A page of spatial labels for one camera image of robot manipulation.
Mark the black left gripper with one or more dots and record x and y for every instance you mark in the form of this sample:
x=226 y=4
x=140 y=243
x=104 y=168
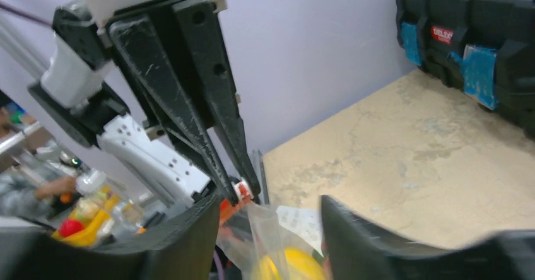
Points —
x=186 y=95

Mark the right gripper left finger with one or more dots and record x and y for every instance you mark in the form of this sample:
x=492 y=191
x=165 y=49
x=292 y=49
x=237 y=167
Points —
x=180 y=248

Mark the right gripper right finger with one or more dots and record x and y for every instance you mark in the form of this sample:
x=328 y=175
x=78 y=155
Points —
x=361 y=249

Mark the yellow lemon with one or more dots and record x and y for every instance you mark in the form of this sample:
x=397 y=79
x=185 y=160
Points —
x=290 y=264

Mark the clear zip top bag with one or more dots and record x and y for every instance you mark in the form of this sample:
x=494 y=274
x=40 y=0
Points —
x=249 y=231

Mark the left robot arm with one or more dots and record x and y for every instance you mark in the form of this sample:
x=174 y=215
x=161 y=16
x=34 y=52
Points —
x=169 y=166

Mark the background person hand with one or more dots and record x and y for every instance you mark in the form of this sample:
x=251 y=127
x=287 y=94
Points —
x=59 y=186

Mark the clear water bottle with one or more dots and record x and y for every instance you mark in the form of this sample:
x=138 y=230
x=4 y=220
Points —
x=124 y=215

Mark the yellow plastic tray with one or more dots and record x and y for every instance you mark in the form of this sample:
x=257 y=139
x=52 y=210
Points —
x=93 y=211

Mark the red toy pepper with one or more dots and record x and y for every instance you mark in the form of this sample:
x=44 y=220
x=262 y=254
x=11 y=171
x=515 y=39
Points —
x=69 y=227

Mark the black plastic toolbox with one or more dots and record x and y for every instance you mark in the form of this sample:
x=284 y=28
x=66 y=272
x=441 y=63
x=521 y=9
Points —
x=485 y=48

